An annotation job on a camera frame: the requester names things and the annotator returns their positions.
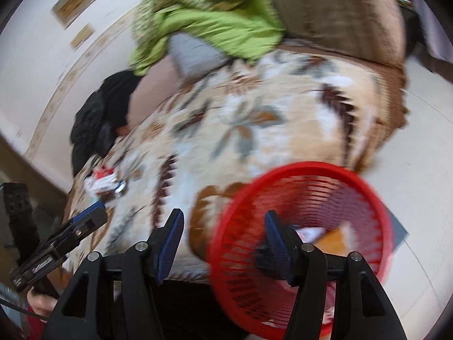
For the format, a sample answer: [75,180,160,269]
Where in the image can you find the small gold picture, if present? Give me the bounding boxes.
[52,0,103,28]

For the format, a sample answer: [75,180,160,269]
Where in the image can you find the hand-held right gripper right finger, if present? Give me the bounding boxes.
[264,210,407,340]

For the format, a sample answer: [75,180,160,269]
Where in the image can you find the striped brown cushion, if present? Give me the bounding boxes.
[265,0,406,66]

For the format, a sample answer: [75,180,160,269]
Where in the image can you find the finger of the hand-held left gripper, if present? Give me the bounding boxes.
[53,201,107,256]

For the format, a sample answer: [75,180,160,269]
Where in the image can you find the green patterned quilt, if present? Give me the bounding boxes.
[129,0,285,77]

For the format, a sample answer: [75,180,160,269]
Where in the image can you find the black cable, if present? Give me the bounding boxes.
[0,297,47,323]

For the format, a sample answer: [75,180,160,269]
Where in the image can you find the red plastic mesh basket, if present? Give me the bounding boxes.
[207,161,394,337]

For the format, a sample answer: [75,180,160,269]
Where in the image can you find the black jacket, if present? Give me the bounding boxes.
[70,70,142,178]

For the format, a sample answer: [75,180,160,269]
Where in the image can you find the grey purple cloth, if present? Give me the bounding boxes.
[413,0,453,62]

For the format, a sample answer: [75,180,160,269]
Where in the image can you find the dark table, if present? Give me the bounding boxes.
[400,7,419,57]

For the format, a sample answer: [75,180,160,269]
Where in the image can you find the pink sofa cushion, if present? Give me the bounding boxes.
[129,57,181,130]

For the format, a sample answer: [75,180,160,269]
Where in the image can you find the person's left hand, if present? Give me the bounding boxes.
[28,290,59,318]

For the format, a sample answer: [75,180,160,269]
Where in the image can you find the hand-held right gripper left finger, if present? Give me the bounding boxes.
[42,208,185,340]

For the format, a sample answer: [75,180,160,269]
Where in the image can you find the brown sofa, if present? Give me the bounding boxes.
[283,39,411,171]

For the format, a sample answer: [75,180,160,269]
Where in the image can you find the red white packet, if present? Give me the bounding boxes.
[84,166,127,199]

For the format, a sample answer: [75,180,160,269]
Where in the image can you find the grey quilted pillow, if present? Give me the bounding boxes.
[166,32,230,80]

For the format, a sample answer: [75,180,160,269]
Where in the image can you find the grey floor mat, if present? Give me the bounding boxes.
[388,212,410,249]

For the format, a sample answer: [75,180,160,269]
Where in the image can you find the floral leaf print blanket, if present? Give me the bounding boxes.
[65,48,386,284]

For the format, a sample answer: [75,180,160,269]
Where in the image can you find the tiny gold wall plaque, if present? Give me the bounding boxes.
[70,24,94,49]

